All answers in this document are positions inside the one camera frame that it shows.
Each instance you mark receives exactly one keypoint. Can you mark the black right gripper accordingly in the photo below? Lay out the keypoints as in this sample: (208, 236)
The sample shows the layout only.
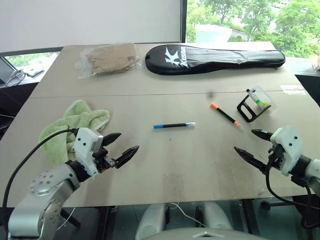
(276, 156)

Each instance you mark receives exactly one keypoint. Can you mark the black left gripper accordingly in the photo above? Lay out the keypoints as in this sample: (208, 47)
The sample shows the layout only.
(103, 160)

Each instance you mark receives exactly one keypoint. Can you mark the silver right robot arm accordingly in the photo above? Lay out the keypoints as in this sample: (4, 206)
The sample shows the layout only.
(313, 168)

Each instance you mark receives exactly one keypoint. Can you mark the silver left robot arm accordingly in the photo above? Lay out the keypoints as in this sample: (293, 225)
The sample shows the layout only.
(45, 180)

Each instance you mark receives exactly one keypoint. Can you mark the black metal box stand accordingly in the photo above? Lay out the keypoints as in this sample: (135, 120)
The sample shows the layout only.
(246, 110)

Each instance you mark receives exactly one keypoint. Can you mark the orange capped black pen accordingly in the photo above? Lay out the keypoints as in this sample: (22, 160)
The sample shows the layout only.
(225, 115)

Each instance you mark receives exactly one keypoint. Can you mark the clear plastic tube rack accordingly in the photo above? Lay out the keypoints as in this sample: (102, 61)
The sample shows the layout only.
(266, 97)

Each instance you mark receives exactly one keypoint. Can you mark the blue capped black pen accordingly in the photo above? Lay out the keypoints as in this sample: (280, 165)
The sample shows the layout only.
(172, 125)

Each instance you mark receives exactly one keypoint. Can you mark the green terry towel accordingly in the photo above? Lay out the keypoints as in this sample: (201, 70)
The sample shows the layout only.
(75, 117)

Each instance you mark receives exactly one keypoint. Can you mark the clear tape strip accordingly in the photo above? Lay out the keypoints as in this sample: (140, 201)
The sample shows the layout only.
(292, 89)

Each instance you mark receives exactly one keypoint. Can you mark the black table leg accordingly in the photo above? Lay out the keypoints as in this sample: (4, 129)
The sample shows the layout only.
(250, 216)

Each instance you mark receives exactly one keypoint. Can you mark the black desk with white edge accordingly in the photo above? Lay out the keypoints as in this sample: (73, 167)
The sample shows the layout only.
(310, 87)

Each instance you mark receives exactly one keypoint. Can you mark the grey rounded robot leg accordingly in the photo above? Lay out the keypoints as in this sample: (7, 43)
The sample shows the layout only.
(216, 215)
(151, 221)

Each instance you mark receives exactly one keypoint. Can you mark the plastic bag with brown cloth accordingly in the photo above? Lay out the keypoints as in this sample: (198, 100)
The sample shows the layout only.
(110, 60)

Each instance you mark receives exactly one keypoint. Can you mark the black racket bag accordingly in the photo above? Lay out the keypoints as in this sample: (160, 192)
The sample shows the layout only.
(212, 60)

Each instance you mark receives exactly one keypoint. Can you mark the grey robot torso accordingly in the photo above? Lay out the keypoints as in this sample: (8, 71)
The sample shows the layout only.
(207, 235)

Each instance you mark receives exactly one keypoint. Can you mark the black side desk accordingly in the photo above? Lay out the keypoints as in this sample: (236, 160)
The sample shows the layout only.
(15, 100)

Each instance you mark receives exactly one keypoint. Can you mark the dark laptop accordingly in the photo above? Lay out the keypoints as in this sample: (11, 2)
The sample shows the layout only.
(4, 71)

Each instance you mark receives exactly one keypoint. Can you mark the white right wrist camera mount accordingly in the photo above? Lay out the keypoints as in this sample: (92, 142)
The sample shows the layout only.
(287, 140)

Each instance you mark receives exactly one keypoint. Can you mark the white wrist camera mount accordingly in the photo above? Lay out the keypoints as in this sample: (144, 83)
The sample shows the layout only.
(85, 142)
(287, 140)

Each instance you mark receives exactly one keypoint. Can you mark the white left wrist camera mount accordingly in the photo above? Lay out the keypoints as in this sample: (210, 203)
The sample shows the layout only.
(85, 142)

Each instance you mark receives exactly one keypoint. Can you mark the black window frame post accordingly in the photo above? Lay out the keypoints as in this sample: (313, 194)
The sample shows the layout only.
(183, 21)

